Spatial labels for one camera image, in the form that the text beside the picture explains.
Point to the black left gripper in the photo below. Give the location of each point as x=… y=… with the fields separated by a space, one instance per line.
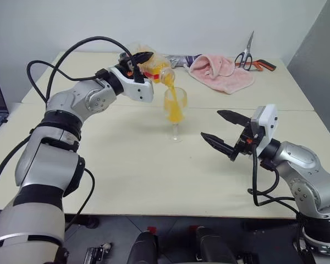
x=126 y=66

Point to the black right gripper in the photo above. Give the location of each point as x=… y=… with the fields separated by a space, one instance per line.
x=246 y=143

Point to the clear bottle of orange juice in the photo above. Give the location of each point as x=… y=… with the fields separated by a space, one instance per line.
x=158 y=67

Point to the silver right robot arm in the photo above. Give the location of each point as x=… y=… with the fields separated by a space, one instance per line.
x=305 y=170

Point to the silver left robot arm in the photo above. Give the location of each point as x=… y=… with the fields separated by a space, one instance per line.
x=46 y=165

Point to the clear wine glass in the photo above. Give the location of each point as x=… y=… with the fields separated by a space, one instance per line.
x=176 y=107

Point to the grey folded umbrella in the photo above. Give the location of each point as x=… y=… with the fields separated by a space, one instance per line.
x=181 y=59

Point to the pink towel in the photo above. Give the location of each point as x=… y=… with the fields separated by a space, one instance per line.
x=222 y=75

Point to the orange and black hand tool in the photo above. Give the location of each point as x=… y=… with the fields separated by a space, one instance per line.
x=264 y=65

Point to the dark rounded shape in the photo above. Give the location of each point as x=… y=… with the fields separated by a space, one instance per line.
x=214 y=247
x=144 y=247

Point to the small red block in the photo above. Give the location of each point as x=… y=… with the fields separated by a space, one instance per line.
x=152 y=229

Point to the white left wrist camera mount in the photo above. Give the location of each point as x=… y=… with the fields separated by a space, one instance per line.
x=137 y=88

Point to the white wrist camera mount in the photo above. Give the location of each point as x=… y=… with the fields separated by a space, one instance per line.
x=268 y=123
x=137 y=88

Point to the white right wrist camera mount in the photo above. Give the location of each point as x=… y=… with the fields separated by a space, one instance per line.
x=268 y=123

